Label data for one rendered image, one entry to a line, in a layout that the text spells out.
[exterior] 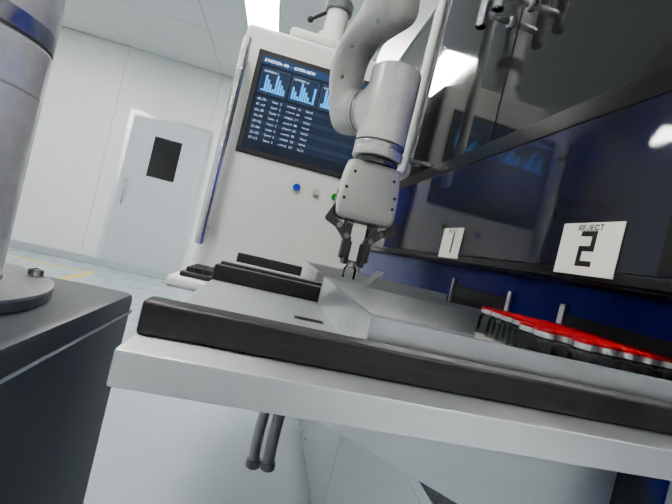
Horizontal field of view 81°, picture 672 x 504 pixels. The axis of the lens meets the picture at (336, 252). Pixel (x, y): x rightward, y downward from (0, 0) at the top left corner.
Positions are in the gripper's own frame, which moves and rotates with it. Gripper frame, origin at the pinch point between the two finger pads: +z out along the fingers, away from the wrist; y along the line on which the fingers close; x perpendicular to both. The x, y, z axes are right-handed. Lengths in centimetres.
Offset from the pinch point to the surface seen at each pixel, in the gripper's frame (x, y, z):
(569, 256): 24.1, -20.0, -5.4
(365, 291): 13.7, 0.1, 4.7
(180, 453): -100, 30, 96
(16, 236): -510, 336, 81
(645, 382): 39.3, -16.5, 4.5
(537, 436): 44.3, -4.3, 8.2
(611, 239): 29.3, -20.0, -7.5
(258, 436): -65, 3, 66
